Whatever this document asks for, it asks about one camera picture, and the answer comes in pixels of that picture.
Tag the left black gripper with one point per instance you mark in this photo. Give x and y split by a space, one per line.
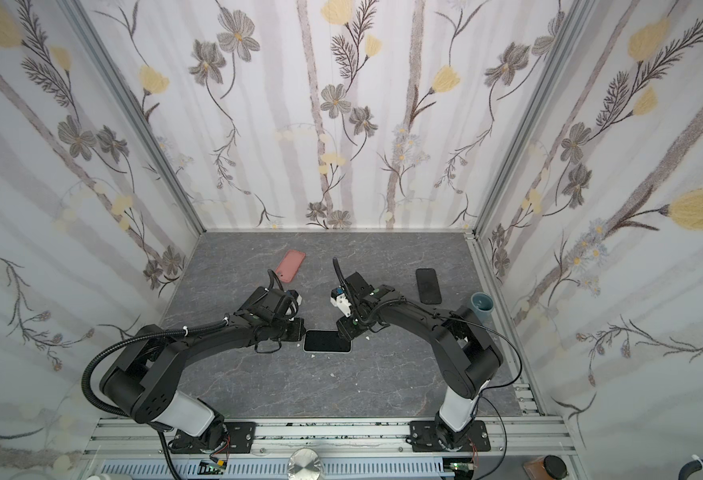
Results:
300 330

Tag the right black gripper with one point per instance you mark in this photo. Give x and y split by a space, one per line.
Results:
349 324

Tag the light blue phone case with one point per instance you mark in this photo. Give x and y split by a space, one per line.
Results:
327 341

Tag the pink phone case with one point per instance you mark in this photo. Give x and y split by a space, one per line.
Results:
290 265

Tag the black phone case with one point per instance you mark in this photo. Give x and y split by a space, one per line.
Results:
428 286

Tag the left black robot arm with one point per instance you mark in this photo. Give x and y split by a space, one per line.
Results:
139 377

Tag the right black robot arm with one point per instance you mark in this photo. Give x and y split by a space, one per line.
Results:
464 350

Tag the round silver knob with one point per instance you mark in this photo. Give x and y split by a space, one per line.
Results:
305 464

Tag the teal ceramic cup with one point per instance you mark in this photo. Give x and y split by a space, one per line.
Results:
483 306

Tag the brown box black cap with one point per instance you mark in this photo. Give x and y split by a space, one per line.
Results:
548 467

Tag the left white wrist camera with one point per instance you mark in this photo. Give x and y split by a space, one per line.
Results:
296 296

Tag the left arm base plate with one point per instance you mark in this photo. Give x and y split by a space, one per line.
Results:
232 437

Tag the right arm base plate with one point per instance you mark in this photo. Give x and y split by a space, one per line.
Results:
432 436

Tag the white ventilated cable duct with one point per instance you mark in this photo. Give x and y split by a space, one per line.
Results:
275 468

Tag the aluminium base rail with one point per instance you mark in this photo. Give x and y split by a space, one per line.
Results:
514 440

